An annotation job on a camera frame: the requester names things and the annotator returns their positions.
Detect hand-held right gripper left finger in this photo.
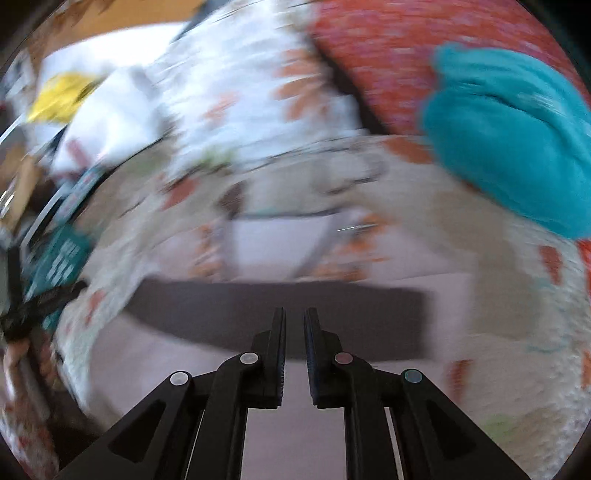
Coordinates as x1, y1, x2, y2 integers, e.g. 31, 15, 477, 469
55, 307, 287, 480

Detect white floral bed sheet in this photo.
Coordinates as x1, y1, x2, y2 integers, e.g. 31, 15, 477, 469
0, 0, 591, 480

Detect teal cloth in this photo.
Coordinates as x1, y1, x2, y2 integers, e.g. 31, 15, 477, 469
419, 43, 591, 241

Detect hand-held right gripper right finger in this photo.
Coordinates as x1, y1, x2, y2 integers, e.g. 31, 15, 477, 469
303, 307, 532, 480

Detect red patterned pillow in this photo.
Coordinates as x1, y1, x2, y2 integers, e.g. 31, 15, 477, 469
308, 0, 589, 139

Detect wooden headboard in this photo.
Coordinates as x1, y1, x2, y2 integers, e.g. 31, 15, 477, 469
55, 0, 211, 40

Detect yellow cloth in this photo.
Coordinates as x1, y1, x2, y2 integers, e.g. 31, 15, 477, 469
27, 71, 103, 124

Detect pale garment with dark waistband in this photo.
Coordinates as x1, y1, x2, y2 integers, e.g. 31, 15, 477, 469
69, 175, 546, 480

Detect white cloth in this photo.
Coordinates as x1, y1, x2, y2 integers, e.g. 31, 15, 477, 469
50, 66, 172, 178

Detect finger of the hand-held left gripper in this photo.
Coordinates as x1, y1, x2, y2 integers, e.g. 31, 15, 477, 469
0, 281, 89, 343

